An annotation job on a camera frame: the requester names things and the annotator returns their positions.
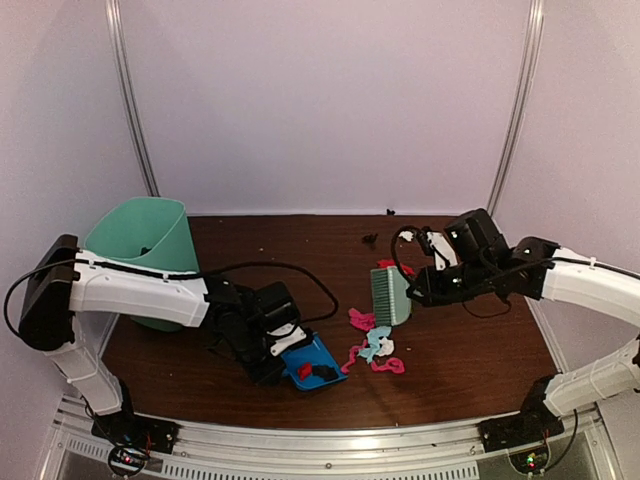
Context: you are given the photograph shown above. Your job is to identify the black scrap upper centre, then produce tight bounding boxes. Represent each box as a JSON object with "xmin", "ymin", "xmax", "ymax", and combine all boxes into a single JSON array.
[{"xmin": 313, "ymin": 365, "xmax": 339, "ymax": 381}]

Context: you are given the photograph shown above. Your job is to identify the right aluminium corner post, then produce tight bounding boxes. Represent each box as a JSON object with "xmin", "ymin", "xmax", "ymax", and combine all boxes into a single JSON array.
[{"xmin": 487, "ymin": 0, "xmax": 545, "ymax": 216}]

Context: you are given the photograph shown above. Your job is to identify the white scrap far back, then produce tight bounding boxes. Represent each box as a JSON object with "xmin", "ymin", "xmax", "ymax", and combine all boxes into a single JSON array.
[{"xmin": 399, "ymin": 231, "xmax": 414, "ymax": 243}]

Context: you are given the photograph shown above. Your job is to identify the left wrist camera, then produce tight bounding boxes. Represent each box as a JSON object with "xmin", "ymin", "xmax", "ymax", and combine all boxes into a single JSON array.
[{"xmin": 266, "ymin": 323, "xmax": 307, "ymax": 357}]

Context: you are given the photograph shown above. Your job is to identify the pink paper scrap middle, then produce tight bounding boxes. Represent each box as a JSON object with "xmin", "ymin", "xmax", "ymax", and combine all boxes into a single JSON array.
[{"xmin": 348, "ymin": 308, "xmax": 376, "ymax": 332}]

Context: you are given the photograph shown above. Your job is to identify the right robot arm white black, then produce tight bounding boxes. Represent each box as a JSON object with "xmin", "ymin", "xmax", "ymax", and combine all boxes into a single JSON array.
[{"xmin": 405, "ymin": 208, "xmax": 639, "ymax": 442}]

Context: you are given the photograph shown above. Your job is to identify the green plastic trash bin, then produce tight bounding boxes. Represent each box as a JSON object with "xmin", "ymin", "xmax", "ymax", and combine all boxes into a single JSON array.
[{"xmin": 70, "ymin": 197, "xmax": 208, "ymax": 332}]

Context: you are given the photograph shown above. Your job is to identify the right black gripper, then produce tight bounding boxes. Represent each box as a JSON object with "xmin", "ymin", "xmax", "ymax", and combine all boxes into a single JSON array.
[{"xmin": 406, "ymin": 259, "xmax": 497, "ymax": 309}]

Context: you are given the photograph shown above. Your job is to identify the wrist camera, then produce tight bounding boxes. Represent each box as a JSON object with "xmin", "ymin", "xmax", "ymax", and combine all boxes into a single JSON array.
[
  {"xmin": 266, "ymin": 323, "xmax": 307, "ymax": 357},
  {"xmin": 426, "ymin": 231, "xmax": 458, "ymax": 271}
]

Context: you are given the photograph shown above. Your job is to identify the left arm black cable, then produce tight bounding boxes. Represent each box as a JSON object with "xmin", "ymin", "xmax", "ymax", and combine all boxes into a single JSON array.
[{"xmin": 3, "ymin": 258, "xmax": 340, "ymax": 346}]

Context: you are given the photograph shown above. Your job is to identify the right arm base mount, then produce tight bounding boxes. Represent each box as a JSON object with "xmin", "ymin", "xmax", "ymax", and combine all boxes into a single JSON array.
[{"xmin": 478, "ymin": 376, "xmax": 564, "ymax": 452}]

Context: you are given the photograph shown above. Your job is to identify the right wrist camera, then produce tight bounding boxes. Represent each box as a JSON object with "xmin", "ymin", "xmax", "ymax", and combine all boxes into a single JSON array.
[{"xmin": 426, "ymin": 231, "xmax": 458, "ymax": 271}]

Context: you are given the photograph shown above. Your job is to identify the blue plastic dustpan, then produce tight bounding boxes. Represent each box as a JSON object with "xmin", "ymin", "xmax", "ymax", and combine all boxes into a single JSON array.
[{"xmin": 281, "ymin": 333, "xmax": 347, "ymax": 392}]

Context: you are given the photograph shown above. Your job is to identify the white paper scrap upper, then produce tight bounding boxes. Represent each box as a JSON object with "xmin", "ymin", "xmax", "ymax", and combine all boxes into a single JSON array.
[{"xmin": 375, "ymin": 338, "xmax": 395, "ymax": 357}]

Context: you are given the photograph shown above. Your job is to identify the pink paper scrap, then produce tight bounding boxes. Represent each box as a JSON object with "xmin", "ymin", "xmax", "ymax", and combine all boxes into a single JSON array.
[
  {"xmin": 348, "ymin": 308, "xmax": 376, "ymax": 332},
  {"xmin": 370, "ymin": 357, "xmax": 406, "ymax": 375}
]

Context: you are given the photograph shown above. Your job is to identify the aluminium corner post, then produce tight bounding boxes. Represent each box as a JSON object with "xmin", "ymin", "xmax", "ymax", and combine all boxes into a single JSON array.
[
  {"xmin": 487, "ymin": 0, "xmax": 545, "ymax": 216},
  {"xmin": 105, "ymin": 0, "xmax": 160, "ymax": 197}
]

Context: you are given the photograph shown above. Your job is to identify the black scrap far back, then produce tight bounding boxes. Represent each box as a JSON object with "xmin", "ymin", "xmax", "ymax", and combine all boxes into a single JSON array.
[{"xmin": 361, "ymin": 233, "xmax": 379, "ymax": 250}]

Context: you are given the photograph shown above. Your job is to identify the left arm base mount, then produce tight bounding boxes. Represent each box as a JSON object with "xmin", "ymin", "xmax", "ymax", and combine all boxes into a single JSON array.
[{"xmin": 85, "ymin": 382, "xmax": 179, "ymax": 454}]

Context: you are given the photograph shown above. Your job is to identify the pink paper scrap left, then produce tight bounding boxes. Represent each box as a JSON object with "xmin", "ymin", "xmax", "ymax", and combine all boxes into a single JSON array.
[{"xmin": 370, "ymin": 357, "xmax": 406, "ymax": 375}]

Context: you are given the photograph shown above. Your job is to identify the mint green hand brush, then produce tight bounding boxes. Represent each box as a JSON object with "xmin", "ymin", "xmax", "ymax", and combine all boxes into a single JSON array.
[{"xmin": 370, "ymin": 266, "xmax": 412, "ymax": 327}]

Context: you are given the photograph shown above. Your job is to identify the aluminium front frame rail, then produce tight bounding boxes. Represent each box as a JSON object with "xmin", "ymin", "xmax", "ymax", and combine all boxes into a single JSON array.
[{"xmin": 35, "ymin": 395, "xmax": 624, "ymax": 479}]

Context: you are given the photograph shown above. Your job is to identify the left aluminium corner post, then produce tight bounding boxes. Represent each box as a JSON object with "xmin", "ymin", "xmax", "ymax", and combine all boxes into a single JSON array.
[{"xmin": 105, "ymin": 0, "xmax": 160, "ymax": 197}]

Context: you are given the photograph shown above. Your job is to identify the pink scrap upper small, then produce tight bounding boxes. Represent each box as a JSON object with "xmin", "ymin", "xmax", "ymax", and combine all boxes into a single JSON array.
[{"xmin": 340, "ymin": 345, "xmax": 364, "ymax": 375}]

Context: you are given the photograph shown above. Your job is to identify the small red paper scrap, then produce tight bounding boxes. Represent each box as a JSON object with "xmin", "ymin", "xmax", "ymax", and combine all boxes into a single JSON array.
[{"xmin": 297, "ymin": 363, "xmax": 313, "ymax": 381}]

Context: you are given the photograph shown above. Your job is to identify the light blue scrap upper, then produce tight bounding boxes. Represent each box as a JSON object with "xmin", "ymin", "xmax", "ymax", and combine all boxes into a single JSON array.
[{"xmin": 359, "ymin": 326, "xmax": 392, "ymax": 364}]

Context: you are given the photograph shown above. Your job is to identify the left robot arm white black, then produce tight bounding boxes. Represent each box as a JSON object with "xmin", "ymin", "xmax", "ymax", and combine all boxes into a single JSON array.
[{"xmin": 17, "ymin": 235, "xmax": 310, "ymax": 444}]

